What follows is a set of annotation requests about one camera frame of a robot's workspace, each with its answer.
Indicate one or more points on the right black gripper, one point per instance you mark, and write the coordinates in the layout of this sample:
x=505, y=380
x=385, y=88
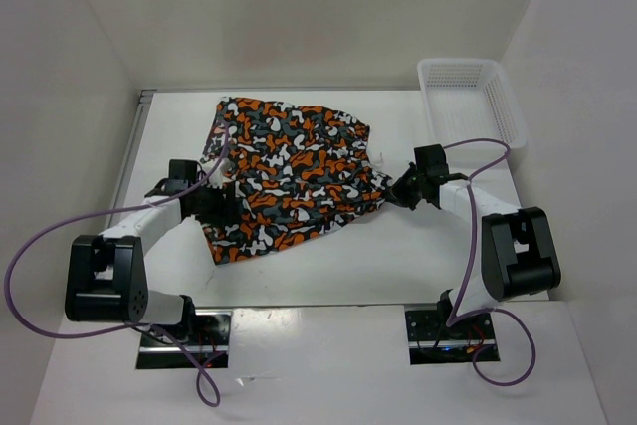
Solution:
x=397, y=192

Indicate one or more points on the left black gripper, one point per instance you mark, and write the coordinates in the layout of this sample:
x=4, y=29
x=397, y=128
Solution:
x=223, y=214

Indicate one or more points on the orange camouflage shorts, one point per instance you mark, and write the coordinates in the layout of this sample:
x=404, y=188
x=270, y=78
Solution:
x=300, y=172

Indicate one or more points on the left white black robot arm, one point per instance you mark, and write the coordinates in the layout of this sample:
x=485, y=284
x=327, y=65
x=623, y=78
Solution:
x=107, y=279

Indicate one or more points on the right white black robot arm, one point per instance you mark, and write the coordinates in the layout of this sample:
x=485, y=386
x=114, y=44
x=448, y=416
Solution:
x=512, y=253

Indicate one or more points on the white plastic basket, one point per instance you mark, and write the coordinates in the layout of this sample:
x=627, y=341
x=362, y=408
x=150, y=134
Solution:
x=467, y=98

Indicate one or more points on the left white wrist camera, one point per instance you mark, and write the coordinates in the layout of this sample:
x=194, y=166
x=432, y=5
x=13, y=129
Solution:
x=217, y=179

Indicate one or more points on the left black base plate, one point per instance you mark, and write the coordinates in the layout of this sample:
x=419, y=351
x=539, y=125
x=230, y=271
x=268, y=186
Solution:
x=206, y=337

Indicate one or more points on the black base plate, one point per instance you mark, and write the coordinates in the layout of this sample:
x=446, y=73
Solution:
x=206, y=337
x=430, y=342

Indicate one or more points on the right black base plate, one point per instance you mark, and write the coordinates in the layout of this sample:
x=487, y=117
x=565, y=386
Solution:
x=430, y=342

